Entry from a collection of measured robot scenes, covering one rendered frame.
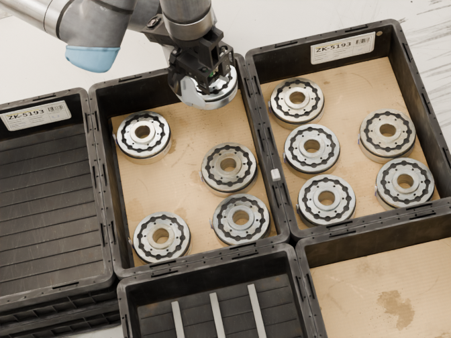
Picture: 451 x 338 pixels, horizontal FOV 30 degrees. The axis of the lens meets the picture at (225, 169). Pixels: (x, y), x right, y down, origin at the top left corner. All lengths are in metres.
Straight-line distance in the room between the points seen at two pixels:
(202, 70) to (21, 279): 0.52
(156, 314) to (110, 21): 0.52
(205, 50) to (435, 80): 0.69
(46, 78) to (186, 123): 0.42
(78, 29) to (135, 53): 0.64
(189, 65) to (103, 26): 0.16
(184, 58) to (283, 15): 0.62
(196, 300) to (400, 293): 0.35
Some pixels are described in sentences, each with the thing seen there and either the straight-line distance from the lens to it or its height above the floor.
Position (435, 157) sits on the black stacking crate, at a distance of 1.53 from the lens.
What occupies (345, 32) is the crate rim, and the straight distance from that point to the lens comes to 1.62.
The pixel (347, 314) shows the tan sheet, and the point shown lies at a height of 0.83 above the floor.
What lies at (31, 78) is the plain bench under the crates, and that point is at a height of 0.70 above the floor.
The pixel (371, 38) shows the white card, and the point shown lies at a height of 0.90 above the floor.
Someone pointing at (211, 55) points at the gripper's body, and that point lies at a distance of 1.34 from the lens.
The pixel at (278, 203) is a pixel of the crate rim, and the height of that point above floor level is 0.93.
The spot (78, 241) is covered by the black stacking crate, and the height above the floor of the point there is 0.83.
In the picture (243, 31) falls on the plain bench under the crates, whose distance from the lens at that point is 1.92.
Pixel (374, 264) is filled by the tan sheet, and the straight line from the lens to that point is 1.49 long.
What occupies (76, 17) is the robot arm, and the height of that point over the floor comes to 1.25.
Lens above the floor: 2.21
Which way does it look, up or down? 61 degrees down
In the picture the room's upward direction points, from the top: 11 degrees counter-clockwise
